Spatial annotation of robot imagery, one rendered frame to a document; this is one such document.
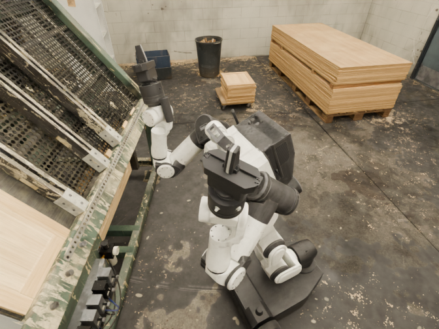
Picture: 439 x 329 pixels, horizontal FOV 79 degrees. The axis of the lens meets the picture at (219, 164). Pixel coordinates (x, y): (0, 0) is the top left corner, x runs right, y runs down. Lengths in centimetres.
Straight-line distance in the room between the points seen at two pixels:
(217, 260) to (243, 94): 347
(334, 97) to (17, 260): 362
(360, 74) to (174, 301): 335
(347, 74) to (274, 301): 289
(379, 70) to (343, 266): 264
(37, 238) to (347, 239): 220
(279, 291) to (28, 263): 142
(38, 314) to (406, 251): 249
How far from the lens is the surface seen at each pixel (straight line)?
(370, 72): 409
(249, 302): 190
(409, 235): 289
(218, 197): 57
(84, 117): 187
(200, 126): 113
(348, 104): 412
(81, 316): 136
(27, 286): 132
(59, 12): 251
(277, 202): 85
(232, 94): 404
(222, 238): 73
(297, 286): 202
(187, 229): 243
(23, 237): 137
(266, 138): 97
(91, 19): 486
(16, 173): 144
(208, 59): 525
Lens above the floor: 192
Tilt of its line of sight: 39 degrees down
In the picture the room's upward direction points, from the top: straight up
